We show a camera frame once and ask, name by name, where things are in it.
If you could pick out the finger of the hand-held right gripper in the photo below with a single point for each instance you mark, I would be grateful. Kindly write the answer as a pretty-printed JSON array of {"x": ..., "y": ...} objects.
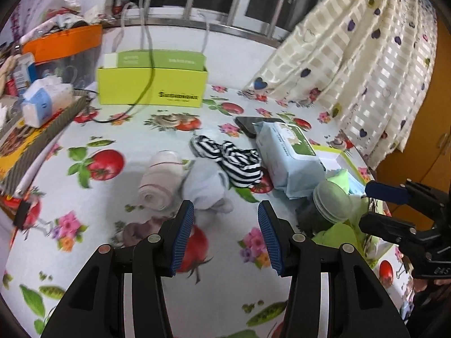
[
  {"x": 387, "y": 229},
  {"x": 385, "y": 192}
]

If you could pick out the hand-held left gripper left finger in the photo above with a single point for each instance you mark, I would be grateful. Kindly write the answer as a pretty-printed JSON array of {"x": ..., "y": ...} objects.
[{"x": 183, "y": 239}]

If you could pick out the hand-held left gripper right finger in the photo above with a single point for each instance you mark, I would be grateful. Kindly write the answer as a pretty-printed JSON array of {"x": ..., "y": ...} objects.
[{"x": 271, "y": 239}]

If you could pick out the blue face mask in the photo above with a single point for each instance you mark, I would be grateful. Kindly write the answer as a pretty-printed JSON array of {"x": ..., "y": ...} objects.
[{"x": 356, "y": 188}]

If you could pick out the light green cloth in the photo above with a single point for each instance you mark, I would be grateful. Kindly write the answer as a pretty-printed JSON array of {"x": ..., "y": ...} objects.
[{"x": 338, "y": 234}]

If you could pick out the mauve cloth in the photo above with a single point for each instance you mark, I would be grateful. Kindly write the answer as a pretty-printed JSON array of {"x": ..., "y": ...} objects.
[{"x": 137, "y": 232}]

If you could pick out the glass jar with grey lid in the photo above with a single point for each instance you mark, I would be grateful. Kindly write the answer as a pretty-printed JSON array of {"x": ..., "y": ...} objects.
[{"x": 333, "y": 200}]

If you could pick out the beige rolled cloth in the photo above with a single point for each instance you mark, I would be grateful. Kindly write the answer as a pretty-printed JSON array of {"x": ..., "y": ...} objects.
[{"x": 158, "y": 179}]

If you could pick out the wooden cabinet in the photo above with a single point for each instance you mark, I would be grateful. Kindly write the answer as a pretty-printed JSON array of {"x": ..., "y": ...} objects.
[{"x": 433, "y": 130}]

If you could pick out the black and white striped cloth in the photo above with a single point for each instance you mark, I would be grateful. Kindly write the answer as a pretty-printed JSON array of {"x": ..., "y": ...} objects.
[{"x": 239, "y": 165}]

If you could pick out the wet wipes pack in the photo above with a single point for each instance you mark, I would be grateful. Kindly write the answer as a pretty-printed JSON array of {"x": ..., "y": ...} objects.
[{"x": 285, "y": 155}]

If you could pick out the black phone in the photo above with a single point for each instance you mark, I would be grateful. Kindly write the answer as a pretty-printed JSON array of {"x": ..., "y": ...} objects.
[{"x": 248, "y": 125}]

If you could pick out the cream curtain with heart print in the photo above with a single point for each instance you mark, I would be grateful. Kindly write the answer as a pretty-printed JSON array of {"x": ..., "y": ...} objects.
[{"x": 352, "y": 42}]

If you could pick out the yellow-green cardboard box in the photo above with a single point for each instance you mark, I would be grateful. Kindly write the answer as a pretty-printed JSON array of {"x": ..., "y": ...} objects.
[{"x": 148, "y": 88}]

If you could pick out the basket of small items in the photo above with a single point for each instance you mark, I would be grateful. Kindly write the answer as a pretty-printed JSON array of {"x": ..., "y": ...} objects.
[{"x": 38, "y": 144}]

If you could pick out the blue and white tissue pack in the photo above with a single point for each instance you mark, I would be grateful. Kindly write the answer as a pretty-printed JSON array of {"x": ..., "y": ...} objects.
[{"x": 42, "y": 102}]

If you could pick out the orange box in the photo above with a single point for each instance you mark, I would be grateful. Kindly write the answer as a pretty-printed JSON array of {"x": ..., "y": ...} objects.
[{"x": 67, "y": 44}]

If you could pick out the small blue and white carton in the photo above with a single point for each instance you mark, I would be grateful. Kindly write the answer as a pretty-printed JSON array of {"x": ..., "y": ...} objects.
[{"x": 24, "y": 72}]

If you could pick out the metal window grille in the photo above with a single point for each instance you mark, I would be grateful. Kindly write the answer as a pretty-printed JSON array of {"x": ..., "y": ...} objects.
[{"x": 246, "y": 3}]

